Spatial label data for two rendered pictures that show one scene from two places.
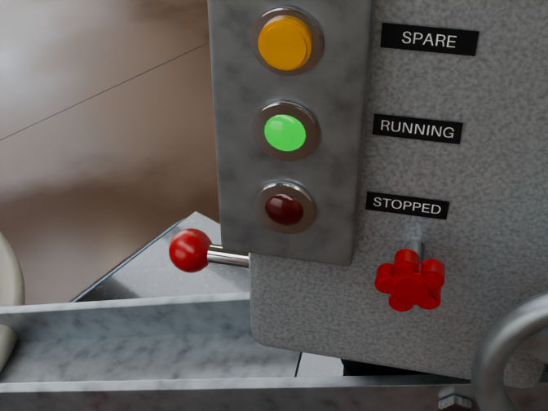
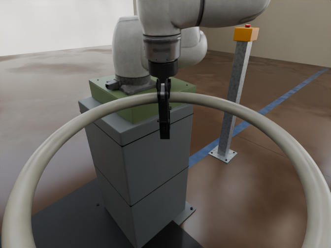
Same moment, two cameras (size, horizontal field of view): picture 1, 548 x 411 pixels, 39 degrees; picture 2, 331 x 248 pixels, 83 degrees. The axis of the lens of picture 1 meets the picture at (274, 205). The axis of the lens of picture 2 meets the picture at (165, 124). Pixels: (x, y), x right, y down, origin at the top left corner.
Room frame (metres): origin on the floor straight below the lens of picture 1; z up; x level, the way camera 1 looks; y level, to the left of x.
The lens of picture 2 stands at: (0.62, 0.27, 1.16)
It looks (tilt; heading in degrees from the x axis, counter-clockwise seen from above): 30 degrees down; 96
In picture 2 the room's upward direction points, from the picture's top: straight up
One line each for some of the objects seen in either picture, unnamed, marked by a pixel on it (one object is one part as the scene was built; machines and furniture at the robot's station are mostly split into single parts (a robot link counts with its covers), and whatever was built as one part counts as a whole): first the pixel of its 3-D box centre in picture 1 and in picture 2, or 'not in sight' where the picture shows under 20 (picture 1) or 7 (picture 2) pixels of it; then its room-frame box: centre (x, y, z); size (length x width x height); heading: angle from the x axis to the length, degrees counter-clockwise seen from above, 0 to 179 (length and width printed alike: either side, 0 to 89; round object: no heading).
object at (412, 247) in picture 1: (410, 265); not in sight; (0.33, -0.08, 1.26); 0.04 x 0.04 x 0.04; 78
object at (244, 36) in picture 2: not in sight; (232, 101); (1.01, 1.73, 0.54); 0.20 x 0.20 x 1.09; 52
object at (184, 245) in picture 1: (220, 254); not in sight; (0.41, 0.04, 1.19); 0.08 x 0.03 x 0.03; 78
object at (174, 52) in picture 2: not in sight; (162, 46); (0.56, 0.75, 1.09); 0.09 x 0.09 x 0.06
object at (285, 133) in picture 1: (285, 130); not in sight; (0.34, -0.01, 1.34); 0.02 x 0.01 x 0.02; 78
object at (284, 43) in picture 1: (285, 42); not in sight; (0.34, -0.01, 1.39); 0.03 x 0.01 x 0.03; 78
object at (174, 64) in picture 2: not in sight; (163, 76); (0.56, 0.76, 1.02); 0.08 x 0.07 x 0.09; 94
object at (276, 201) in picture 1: (285, 207); not in sight; (0.34, -0.01, 1.29); 0.02 x 0.01 x 0.02; 78
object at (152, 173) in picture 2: not in sight; (140, 164); (0.38, 1.08, 0.40); 0.50 x 0.50 x 0.80; 48
